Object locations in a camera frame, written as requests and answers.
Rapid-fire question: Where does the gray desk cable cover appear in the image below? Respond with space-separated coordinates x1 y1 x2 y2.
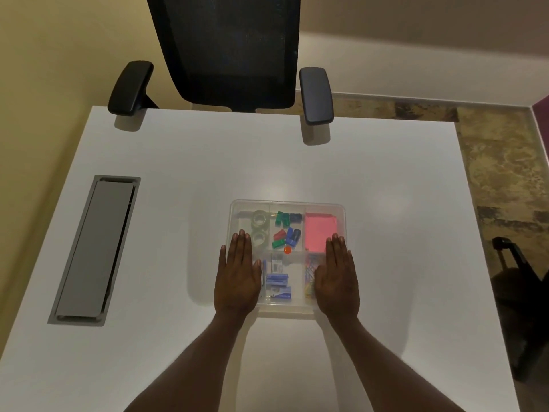
47 175 141 327

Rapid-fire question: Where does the coloured pencil sharpeners group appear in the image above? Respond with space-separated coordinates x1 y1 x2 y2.
272 211 303 249

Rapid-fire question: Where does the black mesh office chair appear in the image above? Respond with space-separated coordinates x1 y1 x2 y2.
107 0 335 126

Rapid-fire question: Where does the pink sticky note pad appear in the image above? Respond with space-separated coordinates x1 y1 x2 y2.
304 213 340 253

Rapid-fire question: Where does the person's left hand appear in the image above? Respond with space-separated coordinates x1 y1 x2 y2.
213 229 263 316

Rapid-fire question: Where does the clear plastic lid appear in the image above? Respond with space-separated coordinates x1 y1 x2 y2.
229 199 347 314

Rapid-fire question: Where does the pile of coloured paper clips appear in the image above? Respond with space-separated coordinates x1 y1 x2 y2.
305 255 320 299

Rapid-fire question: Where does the person's left forearm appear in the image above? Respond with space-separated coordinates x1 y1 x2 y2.
124 311 258 412

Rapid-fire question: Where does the black swivel chair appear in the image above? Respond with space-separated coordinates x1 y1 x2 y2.
491 236 549 382

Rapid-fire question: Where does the clear plastic organizer box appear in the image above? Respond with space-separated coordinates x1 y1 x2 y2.
228 199 347 317

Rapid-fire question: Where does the person's right forearm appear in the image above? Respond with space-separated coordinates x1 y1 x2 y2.
325 315 466 412

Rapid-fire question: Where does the person's right hand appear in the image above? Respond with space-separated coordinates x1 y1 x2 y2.
313 235 360 320

